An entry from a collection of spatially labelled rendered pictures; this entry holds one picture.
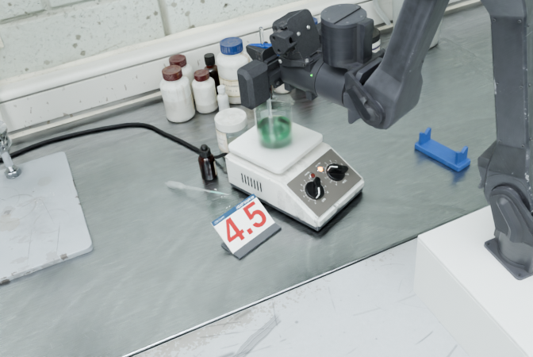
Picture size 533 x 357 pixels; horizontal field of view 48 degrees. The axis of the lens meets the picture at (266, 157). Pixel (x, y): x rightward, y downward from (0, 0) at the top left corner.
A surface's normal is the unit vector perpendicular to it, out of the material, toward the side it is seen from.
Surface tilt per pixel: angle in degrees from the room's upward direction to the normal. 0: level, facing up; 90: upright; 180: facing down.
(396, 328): 0
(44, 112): 90
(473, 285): 2
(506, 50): 91
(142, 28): 90
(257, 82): 90
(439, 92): 0
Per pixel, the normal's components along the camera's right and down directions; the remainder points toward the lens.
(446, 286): -0.91, 0.31
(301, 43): 0.62, 0.06
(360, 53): -0.69, 0.50
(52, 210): -0.09, -0.80
